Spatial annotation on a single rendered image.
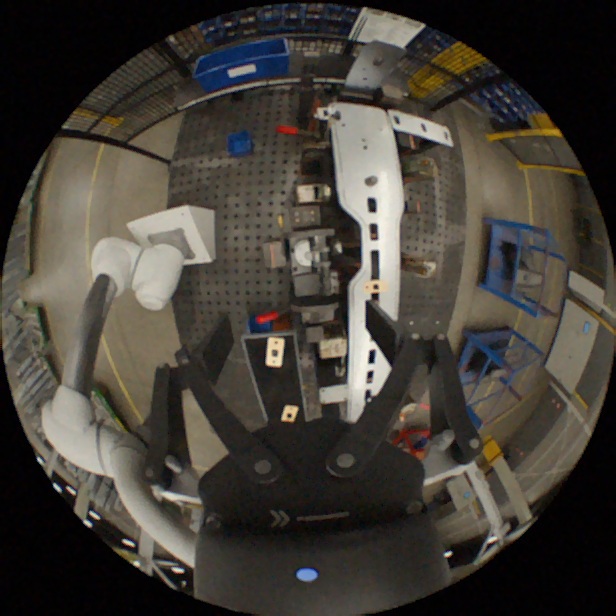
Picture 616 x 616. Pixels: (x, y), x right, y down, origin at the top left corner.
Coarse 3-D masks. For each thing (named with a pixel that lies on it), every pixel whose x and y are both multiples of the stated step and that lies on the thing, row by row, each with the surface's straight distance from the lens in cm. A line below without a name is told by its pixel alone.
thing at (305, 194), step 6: (300, 186) 58; (306, 186) 58; (312, 186) 58; (300, 192) 57; (306, 192) 57; (312, 192) 57; (300, 198) 57; (306, 198) 57; (312, 198) 57; (294, 204) 90; (300, 204) 59; (306, 204) 60; (312, 204) 61; (318, 204) 62
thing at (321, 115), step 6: (318, 108) 51; (324, 108) 51; (318, 114) 50; (324, 114) 52; (330, 114) 51; (336, 114) 51; (318, 120) 51; (324, 120) 50; (324, 126) 53; (324, 132) 56; (324, 138) 60
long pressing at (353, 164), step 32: (352, 128) 75; (384, 128) 80; (352, 160) 70; (384, 160) 74; (352, 192) 67; (384, 192) 70; (384, 224) 69; (384, 256) 70; (352, 288) 68; (352, 320) 72; (352, 352) 78; (352, 384) 88; (352, 416) 104
